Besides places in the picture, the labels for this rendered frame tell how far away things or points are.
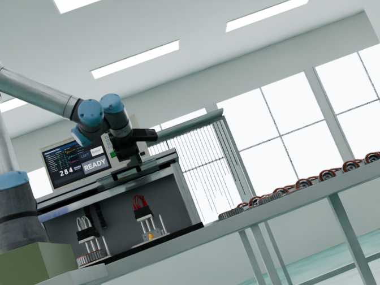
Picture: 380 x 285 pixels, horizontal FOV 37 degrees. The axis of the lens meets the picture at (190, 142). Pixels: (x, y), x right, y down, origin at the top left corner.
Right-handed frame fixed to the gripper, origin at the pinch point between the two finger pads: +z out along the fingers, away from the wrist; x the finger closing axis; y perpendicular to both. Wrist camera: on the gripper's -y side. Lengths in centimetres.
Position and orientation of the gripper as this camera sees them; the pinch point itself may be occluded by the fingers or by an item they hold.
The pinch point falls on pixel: (141, 162)
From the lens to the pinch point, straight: 209.7
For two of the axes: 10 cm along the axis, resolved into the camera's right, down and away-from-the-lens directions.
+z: 1.8, 6.3, 7.6
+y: -9.3, 3.5, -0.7
